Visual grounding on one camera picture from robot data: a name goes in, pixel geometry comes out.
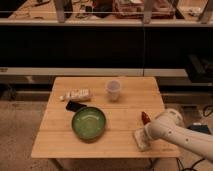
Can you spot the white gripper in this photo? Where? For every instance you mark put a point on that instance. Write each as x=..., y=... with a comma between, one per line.
x=147, y=137

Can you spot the white sponge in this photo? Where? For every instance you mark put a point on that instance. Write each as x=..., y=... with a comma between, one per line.
x=142, y=140

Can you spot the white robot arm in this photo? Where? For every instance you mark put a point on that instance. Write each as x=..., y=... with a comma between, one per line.
x=167, y=126

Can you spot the red brown sausage toy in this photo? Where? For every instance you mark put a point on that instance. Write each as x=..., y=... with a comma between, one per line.
x=145, y=118

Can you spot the blue black device on floor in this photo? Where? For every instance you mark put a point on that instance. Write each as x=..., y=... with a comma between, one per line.
x=200, y=128

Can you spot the green bowl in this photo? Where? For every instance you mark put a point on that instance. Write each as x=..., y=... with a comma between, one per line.
x=88, y=123

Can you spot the clear plastic cup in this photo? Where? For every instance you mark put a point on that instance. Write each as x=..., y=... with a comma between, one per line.
x=113, y=88

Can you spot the wooden table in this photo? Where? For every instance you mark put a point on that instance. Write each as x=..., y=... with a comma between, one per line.
x=57, y=140

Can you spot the black rectangular block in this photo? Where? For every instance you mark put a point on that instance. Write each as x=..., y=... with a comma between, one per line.
x=74, y=106

